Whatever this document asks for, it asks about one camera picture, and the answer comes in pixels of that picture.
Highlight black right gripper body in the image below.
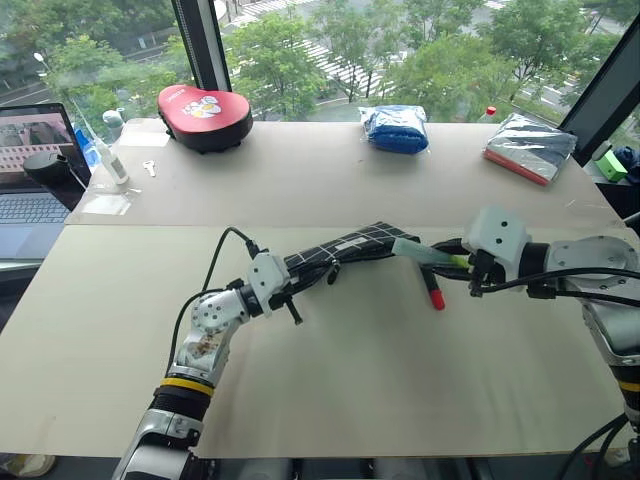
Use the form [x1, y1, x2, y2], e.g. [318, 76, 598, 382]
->
[467, 249, 509, 300]

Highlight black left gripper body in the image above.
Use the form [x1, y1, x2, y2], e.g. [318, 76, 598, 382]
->
[269, 285, 305, 327]

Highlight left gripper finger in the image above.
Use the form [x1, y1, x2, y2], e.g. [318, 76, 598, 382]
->
[287, 267, 342, 287]
[283, 254, 342, 274]

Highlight green highlighter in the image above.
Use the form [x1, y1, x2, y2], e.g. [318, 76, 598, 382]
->
[391, 237, 472, 270]

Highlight black grid pouch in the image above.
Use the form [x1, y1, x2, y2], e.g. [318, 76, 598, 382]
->
[282, 221, 422, 281]

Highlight red marker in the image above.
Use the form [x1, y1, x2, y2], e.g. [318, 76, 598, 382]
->
[418, 266, 447, 312]

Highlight blue cloth in plastic bag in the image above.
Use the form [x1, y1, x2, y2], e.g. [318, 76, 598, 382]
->
[356, 103, 431, 156]

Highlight grey cloth in plastic bag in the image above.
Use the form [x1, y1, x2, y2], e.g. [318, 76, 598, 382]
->
[481, 111, 580, 188]

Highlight green box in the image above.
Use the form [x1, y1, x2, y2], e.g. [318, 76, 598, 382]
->
[593, 148, 630, 183]

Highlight red black boxing pad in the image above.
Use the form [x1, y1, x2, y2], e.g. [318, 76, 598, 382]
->
[156, 83, 254, 155]

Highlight dark blue fabric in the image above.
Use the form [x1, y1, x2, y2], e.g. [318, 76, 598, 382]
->
[613, 143, 640, 185]

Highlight clear flat plastic bag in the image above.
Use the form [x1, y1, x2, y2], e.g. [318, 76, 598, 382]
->
[81, 191, 134, 217]

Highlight small white squeeze bottle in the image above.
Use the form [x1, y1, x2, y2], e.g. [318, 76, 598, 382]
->
[91, 133, 131, 187]

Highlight grey green bottle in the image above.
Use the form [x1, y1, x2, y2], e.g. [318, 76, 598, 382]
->
[101, 107, 127, 144]

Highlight black round device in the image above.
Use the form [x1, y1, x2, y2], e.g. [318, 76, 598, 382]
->
[21, 151, 72, 190]

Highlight open laptop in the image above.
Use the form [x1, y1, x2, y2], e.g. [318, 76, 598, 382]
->
[0, 101, 94, 262]

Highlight white shoe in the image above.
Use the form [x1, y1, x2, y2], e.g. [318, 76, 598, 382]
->
[0, 451, 57, 479]

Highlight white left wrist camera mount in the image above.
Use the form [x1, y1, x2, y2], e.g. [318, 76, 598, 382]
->
[246, 252, 292, 319]

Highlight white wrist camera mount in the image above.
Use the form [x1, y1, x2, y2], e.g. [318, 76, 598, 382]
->
[460, 204, 532, 279]
[246, 252, 292, 319]

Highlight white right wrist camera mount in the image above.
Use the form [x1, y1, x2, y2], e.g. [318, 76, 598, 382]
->
[460, 204, 532, 279]

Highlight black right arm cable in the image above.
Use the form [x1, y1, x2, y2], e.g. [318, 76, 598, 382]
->
[468, 266, 640, 308]

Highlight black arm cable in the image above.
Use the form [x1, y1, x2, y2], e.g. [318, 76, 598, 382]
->
[468, 266, 640, 308]
[169, 226, 262, 369]

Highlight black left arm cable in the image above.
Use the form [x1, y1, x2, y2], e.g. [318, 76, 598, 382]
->
[169, 226, 262, 369]

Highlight black cables under table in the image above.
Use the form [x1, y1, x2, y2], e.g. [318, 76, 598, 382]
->
[568, 412, 633, 480]

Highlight black slanted window frame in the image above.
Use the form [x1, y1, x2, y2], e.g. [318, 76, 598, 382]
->
[556, 17, 640, 167]

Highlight black window frame post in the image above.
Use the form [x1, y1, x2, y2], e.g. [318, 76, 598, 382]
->
[170, 0, 234, 94]

